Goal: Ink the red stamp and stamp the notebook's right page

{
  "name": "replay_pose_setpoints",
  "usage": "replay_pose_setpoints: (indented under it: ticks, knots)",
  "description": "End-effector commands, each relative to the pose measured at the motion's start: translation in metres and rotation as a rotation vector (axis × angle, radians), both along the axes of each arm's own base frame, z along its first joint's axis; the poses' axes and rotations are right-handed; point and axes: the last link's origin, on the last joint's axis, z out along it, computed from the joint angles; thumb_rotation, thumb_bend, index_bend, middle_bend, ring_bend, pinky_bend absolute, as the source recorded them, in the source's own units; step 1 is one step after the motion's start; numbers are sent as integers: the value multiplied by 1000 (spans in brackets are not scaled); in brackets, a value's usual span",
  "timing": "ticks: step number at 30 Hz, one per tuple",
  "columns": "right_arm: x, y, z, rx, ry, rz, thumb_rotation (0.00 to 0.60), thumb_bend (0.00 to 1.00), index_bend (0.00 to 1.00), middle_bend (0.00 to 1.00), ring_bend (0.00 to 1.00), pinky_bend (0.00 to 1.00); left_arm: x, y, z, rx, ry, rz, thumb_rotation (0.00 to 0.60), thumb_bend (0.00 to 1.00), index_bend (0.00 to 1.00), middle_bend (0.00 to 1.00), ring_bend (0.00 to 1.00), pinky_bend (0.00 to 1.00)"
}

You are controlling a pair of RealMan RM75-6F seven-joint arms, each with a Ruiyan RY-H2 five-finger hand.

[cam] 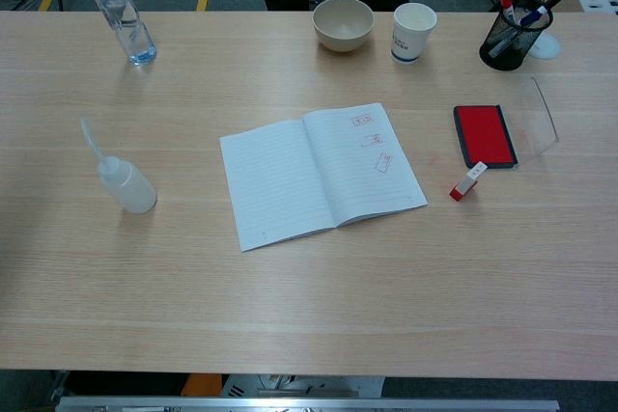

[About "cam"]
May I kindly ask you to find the blue capped marker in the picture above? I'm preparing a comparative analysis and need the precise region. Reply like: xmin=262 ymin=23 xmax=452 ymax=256
xmin=519 ymin=5 xmax=551 ymax=28

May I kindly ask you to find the beige bowl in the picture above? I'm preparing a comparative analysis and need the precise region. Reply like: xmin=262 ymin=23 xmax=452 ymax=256
xmin=311 ymin=0 xmax=376 ymax=53

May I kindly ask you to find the clear plastic water bottle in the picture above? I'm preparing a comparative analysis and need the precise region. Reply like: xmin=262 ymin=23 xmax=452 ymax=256
xmin=88 ymin=0 xmax=158 ymax=67

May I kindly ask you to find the aluminium rail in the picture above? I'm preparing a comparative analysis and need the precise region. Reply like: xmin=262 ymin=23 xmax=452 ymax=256
xmin=55 ymin=395 xmax=561 ymax=412

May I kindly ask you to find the red ink pad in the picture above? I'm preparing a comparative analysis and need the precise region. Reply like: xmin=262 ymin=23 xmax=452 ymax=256
xmin=452 ymin=103 xmax=520 ymax=172

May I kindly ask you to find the orange part under table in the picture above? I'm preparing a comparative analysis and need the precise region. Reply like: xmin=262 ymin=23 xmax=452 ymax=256
xmin=181 ymin=372 xmax=223 ymax=398

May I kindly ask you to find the clear ink pad lid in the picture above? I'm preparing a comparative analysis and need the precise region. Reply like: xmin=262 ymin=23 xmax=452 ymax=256
xmin=511 ymin=76 xmax=560 ymax=170

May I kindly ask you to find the white round table grommet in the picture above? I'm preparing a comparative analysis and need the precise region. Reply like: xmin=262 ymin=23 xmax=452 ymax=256
xmin=528 ymin=35 xmax=563 ymax=60

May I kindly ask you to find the black mesh pen holder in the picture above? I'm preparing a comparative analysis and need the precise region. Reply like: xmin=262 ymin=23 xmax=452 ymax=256
xmin=478 ymin=0 xmax=554 ymax=72

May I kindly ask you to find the white squeeze bottle with nozzle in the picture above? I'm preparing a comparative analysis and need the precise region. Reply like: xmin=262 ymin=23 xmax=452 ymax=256
xmin=79 ymin=117 xmax=158 ymax=215

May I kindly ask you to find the open lined notebook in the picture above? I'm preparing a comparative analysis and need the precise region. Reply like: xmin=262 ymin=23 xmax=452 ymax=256
xmin=219 ymin=102 xmax=429 ymax=253

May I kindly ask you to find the white paper cup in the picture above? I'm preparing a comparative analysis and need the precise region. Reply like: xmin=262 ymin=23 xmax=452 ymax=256
xmin=390 ymin=2 xmax=438 ymax=66

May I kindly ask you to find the red and white stamp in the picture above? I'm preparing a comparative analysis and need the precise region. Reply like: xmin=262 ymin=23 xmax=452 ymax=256
xmin=449 ymin=160 xmax=489 ymax=203

